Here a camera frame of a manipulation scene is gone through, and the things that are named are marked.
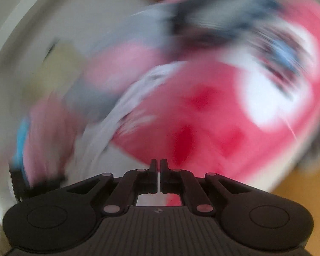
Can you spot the dark cloth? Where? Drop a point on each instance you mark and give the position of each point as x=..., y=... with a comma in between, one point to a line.
x=216, y=13

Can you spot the pink floral quilt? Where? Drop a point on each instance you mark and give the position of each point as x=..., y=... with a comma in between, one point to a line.
x=122, y=66

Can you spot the red floral bed blanket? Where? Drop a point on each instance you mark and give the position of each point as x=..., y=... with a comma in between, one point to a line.
x=202, y=125

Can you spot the cardboard box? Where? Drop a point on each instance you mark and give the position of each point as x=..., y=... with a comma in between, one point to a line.
x=56, y=69

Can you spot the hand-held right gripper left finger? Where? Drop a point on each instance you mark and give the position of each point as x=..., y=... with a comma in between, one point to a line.
x=152, y=173

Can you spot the blue printed cushion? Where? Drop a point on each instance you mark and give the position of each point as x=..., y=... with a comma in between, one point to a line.
x=21, y=144

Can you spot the white shirt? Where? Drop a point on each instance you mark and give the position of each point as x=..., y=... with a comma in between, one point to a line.
x=109, y=128

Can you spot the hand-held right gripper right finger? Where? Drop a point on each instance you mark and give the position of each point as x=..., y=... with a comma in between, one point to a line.
x=164, y=173

